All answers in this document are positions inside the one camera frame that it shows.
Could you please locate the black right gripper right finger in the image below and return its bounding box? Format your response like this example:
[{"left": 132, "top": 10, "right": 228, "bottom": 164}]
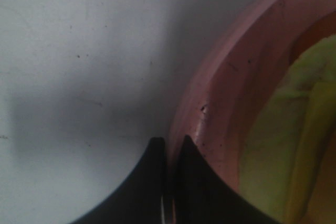
[{"left": 174, "top": 135, "right": 276, "bottom": 224}]

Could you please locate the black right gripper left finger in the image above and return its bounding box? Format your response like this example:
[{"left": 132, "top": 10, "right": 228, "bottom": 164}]
[{"left": 74, "top": 137, "right": 165, "bottom": 224}]

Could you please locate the toy sandwich with cheese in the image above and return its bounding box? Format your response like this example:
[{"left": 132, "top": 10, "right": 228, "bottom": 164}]
[{"left": 239, "top": 36, "right": 335, "bottom": 223}]

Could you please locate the pink round plate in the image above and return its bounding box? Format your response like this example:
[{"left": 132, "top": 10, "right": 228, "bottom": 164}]
[{"left": 167, "top": 0, "right": 335, "bottom": 190}]

